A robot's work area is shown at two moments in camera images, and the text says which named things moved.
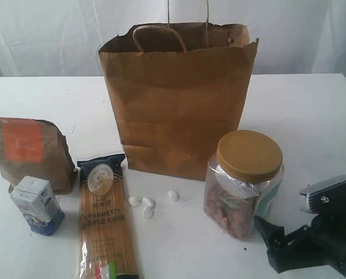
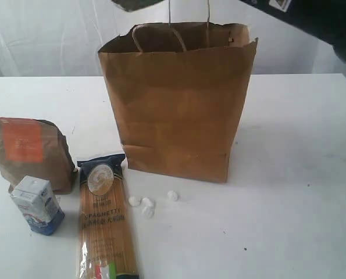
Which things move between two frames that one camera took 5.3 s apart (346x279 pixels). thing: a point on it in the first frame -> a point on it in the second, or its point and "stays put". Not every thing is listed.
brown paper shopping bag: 177,88 stays put
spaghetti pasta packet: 106,246 stays put
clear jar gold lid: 242,182 -> 132,5
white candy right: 173,194 stays put
